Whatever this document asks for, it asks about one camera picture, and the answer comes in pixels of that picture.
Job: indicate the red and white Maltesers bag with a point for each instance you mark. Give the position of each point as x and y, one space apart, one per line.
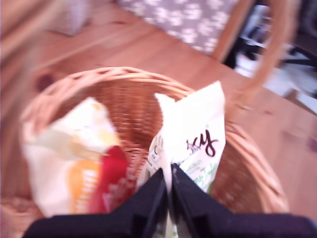
62 173

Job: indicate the black metal frame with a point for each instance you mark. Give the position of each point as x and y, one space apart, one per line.
307 19

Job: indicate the white Galaxy egg bag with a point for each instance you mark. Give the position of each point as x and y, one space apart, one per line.
193 119

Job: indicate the pale grey soft object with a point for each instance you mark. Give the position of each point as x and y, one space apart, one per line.
71 17

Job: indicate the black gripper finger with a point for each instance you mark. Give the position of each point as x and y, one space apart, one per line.
190 203
148 205

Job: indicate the chair with paw print cushion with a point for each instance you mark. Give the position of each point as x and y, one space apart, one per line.
193 24

